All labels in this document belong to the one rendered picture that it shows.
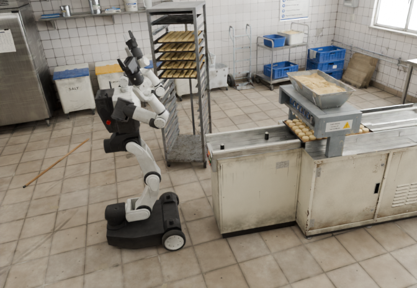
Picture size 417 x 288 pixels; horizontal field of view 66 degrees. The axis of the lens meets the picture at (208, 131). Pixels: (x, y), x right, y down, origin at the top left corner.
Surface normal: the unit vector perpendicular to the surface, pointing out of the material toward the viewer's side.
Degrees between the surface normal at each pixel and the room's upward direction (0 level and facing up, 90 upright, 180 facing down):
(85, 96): 92
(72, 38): 90
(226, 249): 0
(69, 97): 91
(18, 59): 90
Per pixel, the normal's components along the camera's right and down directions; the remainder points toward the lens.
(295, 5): 0.29, 0.42
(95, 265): -0.05, -0.89
